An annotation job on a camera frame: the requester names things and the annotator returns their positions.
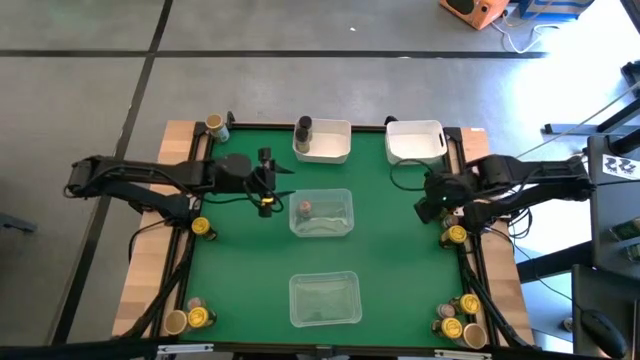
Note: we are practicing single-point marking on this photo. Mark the black desk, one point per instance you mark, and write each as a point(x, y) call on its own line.
point(615, 215)
point(600, 290)

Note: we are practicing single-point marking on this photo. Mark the black diagonal frame strut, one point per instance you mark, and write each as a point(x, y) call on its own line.
point(487, 300)
point(165, 295)

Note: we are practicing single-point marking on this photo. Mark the black computer mouse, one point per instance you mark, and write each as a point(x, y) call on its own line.
point(602, 330)

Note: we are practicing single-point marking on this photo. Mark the blue bag with white print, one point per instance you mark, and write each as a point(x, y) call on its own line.
point(555, 9)

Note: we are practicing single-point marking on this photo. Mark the green table mat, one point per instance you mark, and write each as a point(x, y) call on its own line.
point(250, 260)

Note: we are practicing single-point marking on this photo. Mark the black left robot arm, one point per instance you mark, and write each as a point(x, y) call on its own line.
point(150, 172)

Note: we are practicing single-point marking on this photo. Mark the green circuit board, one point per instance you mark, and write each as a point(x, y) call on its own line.
point(634, 253)
point(627, 229)

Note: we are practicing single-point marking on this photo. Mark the yellow-lid dark spice jar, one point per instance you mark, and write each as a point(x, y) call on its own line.
point(469, 303)
point(201, 226)
point(451, 327)
point(198, 317)
point(456, 234)

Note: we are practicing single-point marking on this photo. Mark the grey metal foot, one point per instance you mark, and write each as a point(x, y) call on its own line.
point(15, 223)

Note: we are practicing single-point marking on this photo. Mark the white plastic bin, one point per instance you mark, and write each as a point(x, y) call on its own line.
point(330, 145)
point(415, 142)

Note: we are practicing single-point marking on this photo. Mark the black stand base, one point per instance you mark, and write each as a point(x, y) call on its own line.
point(575, 129)

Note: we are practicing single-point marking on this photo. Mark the black clamp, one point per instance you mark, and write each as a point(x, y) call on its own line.
point(390, 120)
point(230, 119)

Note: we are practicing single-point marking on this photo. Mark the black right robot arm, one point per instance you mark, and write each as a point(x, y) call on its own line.
point(540, 170)

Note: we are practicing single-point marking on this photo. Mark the white paper with black marks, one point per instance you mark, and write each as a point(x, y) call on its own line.
point(620, 166)

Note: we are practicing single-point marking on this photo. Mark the orange speaker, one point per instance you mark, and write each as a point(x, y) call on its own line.
point(472, 12)

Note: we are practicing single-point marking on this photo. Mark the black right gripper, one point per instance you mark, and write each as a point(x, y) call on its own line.
point(445, 192)

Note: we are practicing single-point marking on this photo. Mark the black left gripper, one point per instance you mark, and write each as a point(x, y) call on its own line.
point(235, 174)

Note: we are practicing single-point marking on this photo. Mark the clear plastic bin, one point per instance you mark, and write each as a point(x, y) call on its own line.
point(325, 300)
point(330, 220)

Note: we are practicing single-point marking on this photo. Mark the gold-lid spice jar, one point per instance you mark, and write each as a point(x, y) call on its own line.
point(216, 122)
point(176, 322)
point(474, 335)

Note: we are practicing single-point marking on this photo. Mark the silver metal bracket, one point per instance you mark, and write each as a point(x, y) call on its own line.
point(185, 348)
point(462, 355)

